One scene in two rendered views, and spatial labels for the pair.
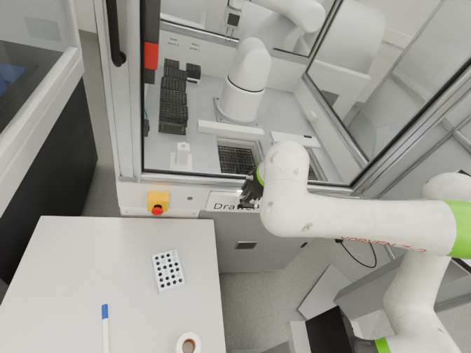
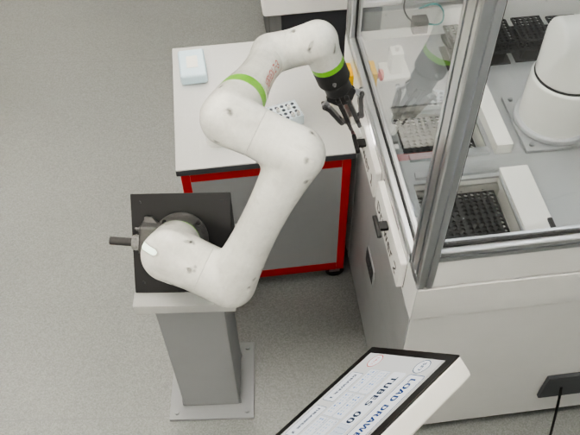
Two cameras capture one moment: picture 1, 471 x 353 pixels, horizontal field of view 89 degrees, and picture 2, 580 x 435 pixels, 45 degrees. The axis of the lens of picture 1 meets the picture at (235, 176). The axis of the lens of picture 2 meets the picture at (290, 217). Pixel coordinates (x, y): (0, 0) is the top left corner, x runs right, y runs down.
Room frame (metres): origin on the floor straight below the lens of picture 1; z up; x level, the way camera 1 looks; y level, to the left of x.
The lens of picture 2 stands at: (0.88, -1.54, 2.40)
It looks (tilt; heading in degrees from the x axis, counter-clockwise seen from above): 51 degrees down; 109
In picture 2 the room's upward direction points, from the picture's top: 1 degrees counter-clockwise
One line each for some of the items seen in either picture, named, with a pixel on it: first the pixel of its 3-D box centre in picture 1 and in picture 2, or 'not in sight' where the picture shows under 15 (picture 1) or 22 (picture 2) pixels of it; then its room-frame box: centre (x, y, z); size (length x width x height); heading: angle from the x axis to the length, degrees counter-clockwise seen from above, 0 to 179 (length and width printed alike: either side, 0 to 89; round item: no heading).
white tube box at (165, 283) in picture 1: (167, 270); (281, 116); (0.31, 0.09, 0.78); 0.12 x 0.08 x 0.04; 39
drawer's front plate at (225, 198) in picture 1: (242, 202); (368, 149); (0.64, -0.07, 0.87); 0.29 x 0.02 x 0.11; 114
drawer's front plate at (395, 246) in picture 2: not in sight; (389, 232); (0.77, -0.36, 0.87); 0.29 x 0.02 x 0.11; 114
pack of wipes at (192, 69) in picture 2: not in sight; (192, 66); (-0.07, 0.24, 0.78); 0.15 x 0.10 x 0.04; 117
